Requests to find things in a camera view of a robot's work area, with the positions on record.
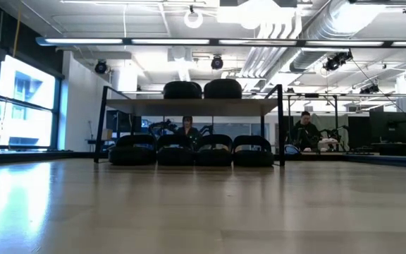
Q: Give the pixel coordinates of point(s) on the large glass window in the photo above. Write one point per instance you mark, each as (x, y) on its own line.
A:
(26, 106)

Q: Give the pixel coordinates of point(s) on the long ceiling light strip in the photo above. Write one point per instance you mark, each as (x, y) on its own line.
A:
(171, 41)

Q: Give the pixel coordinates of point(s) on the white ceiling pipes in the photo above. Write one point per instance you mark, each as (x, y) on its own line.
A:
(277, 31)

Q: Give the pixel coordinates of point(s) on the black metal rack frame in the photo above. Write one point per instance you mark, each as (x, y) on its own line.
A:
(330, 95)

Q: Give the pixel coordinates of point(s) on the black background robot arm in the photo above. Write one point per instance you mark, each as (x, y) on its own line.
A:
(160, 127)
(335, 133)

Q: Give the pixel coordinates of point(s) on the silver air duct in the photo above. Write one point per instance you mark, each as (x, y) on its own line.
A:
(330, 24)

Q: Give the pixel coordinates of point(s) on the black monitor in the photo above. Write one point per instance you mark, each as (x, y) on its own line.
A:
(388, 127)

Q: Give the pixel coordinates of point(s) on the black hanging camera rig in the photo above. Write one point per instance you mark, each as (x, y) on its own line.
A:
(337, 60)

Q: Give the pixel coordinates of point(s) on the wooden shelf with black legs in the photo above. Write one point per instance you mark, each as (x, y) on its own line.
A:
(189, 107)

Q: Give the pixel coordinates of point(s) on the black hanging device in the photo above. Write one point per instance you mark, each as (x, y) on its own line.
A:
(370, 89)

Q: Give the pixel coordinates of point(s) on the blue white round object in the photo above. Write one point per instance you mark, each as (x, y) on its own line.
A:
(291, 150)

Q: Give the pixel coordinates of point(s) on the black ceiling spotlight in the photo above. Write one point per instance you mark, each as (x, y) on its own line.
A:
(217, 63)
(101, 67)

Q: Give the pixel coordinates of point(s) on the person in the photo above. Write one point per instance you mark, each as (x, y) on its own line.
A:
(305, 134)
(187, 132)

